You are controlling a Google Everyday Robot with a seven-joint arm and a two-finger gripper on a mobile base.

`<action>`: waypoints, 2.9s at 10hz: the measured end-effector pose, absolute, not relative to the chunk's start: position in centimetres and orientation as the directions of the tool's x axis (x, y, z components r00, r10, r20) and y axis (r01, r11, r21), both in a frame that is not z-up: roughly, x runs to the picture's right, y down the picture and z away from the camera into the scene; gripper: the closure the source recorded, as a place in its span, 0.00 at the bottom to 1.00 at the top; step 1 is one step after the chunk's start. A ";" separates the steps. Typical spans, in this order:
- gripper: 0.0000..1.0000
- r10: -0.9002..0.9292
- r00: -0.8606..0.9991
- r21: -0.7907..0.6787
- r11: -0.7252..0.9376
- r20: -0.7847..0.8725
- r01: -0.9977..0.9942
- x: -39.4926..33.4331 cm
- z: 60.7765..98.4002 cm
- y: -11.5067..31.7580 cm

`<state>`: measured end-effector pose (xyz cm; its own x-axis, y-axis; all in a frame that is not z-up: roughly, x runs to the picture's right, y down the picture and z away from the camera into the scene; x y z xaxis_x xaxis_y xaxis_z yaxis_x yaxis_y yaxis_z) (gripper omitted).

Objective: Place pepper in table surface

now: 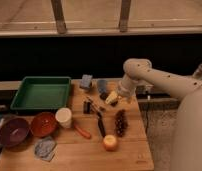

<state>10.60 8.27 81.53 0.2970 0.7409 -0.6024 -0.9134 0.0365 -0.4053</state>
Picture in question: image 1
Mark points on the small dark block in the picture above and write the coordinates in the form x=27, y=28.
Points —
x=86, y=107

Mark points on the grey crumpled cloth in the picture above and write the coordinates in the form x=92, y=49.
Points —
x=44, y=148

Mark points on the orange carrot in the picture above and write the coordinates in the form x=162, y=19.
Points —
x=82, y=132

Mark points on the red yellow apple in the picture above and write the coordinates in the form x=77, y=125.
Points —
x=110, y=142

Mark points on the grey blue oblong object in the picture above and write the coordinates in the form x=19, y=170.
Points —
x=102, y=88

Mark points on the green plastic tray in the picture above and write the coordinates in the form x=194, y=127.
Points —
x=37, y=93

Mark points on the black handled knife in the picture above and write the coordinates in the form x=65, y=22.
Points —
x=98, y=110

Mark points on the white paper cup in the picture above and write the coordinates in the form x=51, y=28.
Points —
x=64, y=117

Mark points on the purple bowl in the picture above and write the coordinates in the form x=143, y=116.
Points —
x=14, y=132

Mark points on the orange bowl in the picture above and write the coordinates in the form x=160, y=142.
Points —
x=43, y=124

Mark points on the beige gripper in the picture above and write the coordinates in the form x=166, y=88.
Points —
x=126, y=87

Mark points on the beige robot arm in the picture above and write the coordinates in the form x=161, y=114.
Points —
x=186, y=152

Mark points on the blue sponge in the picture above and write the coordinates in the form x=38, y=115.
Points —
x=86, y=81

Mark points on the dark grape bunch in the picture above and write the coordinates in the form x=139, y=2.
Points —
x=121, y=123

